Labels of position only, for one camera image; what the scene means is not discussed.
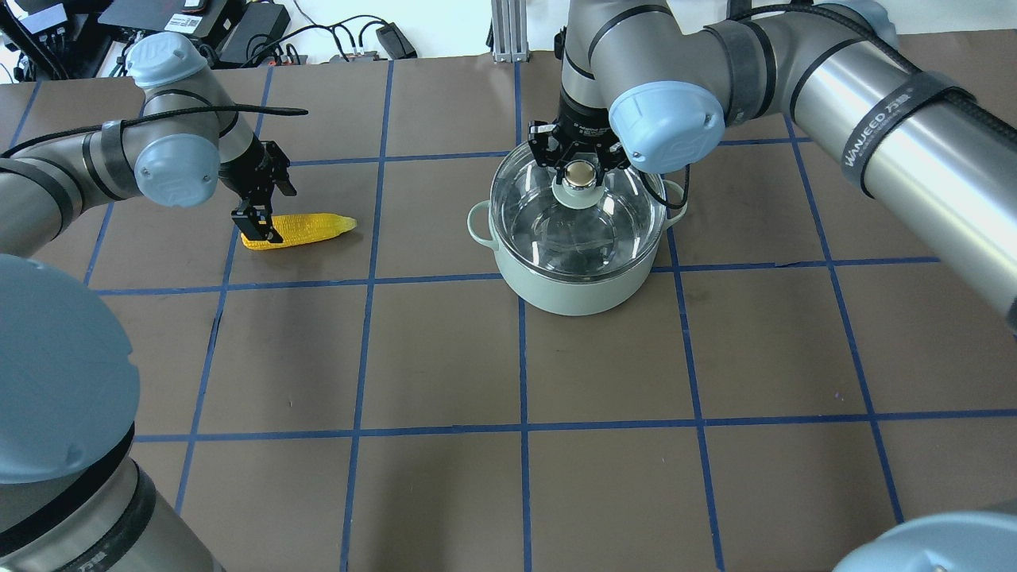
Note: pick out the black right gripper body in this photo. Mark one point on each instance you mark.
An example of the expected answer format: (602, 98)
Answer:
(582, 121)

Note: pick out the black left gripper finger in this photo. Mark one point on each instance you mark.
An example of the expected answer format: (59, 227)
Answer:
(248, 221)
(265, 230)

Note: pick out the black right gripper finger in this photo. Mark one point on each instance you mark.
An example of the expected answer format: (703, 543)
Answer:
(547, 147)
(613, 159)

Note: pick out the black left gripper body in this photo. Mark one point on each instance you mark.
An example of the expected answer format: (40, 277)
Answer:
(253, 171)

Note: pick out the yellow corn cob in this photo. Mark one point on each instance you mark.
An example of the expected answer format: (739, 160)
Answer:
(301, 229)

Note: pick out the glass pot lid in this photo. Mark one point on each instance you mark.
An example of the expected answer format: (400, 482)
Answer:
(618, 231)

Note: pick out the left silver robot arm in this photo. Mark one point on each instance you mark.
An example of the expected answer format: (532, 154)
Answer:
(73, 496)

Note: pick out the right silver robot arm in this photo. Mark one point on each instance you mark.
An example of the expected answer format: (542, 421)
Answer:
(650, 97)

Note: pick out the pale green cooking pot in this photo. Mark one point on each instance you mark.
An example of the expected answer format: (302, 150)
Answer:
(575, 187)

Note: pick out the large black power brick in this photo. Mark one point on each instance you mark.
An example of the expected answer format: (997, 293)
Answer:
(261, 23)

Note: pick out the red black power strip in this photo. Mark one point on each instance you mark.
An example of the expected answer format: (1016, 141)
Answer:
(290, 56)

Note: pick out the black power adapter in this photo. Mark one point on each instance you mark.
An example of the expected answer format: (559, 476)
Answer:
(394, 42)

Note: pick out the aluminium frame post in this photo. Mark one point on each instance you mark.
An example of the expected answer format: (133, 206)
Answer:
(509, 31)

